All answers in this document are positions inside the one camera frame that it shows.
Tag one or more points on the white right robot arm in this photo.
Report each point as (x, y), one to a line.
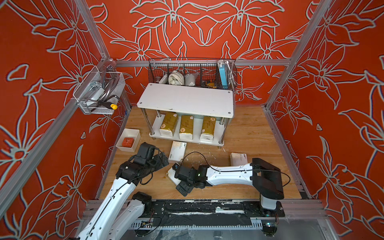
(263, 176)

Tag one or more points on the red square block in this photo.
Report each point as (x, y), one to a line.
(128, 142)

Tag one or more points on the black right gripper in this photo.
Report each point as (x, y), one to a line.
(185, 191)

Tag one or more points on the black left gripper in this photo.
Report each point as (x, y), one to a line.
(160, 164)

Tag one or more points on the white cloth roll in basket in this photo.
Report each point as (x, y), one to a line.
(176, 78)

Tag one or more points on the black wire basket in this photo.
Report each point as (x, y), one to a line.
(198, 72)

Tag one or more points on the gold tissue pack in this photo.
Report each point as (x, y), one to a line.
(208, 129)
(186, 127)
(168, 126)

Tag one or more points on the white two-tier shelf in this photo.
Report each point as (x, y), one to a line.
(157, 99)

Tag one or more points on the clear plastic wall bin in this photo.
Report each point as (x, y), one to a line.
(99, 85)

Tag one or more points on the white square tray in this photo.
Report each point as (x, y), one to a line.
(133, 133)

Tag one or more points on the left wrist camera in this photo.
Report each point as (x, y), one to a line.
(145, 153)

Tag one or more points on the white tissue pack front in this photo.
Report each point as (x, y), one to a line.
(171, 175)

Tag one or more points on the light blue box in basket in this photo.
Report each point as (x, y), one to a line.
(223, 73)

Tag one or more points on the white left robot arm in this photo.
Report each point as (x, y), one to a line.
(109, 223)

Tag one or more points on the yellow handled tool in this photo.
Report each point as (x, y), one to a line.
(108, 105)

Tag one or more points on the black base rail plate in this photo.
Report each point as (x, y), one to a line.
(211, 214)

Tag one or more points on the white tissue pack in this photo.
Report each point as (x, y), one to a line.
(177, 152)
(171, 175)
(238, 159)

